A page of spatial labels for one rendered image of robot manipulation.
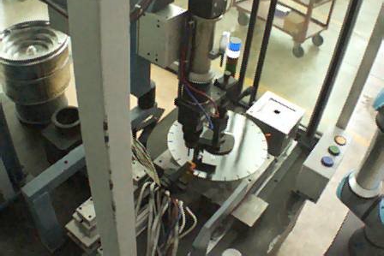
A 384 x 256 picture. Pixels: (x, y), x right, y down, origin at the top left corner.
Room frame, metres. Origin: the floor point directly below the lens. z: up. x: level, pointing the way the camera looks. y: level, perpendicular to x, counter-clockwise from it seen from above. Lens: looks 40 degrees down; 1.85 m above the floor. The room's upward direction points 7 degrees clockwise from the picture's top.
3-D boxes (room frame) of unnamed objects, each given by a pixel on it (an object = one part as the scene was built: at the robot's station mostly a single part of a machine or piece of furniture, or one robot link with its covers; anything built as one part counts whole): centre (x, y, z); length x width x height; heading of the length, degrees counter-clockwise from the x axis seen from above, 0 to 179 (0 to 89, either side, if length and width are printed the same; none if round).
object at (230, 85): (0.84, -0.08, 1.17); 0.06 x 0.05 x 0.20; 138
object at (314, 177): (0.99, -0.52, 0.82); 0.28 x 0.11 x 0.15; 147
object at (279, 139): (1.16, -0.33, 0.82); 0.18 x 0.18 x 0.15; 57
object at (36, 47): (1.18, 0.65, 0.93); 0.31 x 0.31 x 0.36
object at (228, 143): (0.91, -0.10, 0.96); 0.11 x 0.11 x 0.03
